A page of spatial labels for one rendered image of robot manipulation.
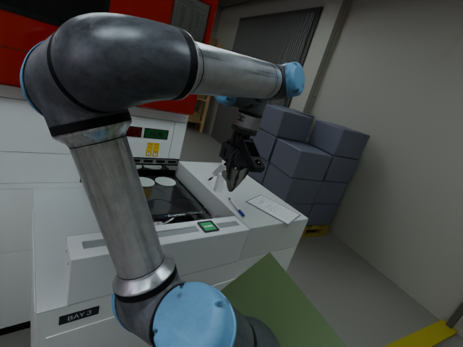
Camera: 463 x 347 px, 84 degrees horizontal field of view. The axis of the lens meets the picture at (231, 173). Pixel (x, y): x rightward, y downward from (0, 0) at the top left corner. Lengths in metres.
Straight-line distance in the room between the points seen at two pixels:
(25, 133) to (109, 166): 0.82
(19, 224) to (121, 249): 0.96
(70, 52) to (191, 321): 0.38
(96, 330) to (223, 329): 0.55
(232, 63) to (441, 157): 2.72
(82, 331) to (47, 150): 0.69
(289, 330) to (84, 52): 0.58
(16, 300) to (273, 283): 1.29
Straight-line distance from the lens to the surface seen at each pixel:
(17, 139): 1.24
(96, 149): 0.43
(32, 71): 0.45
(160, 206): 1.08
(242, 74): 0.47
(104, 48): 0.34
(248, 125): 0.77
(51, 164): 1.27
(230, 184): 0.83
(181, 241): 0.80
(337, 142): 2.85
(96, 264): 0.75
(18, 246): 1.47
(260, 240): 1.04
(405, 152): 3.16
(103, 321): 0.90
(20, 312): 1.73
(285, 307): 0.64
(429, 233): 3.06
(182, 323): 0.45
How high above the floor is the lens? 1.43
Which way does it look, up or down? 19 degrees down
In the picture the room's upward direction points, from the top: 16 degrees clockwise
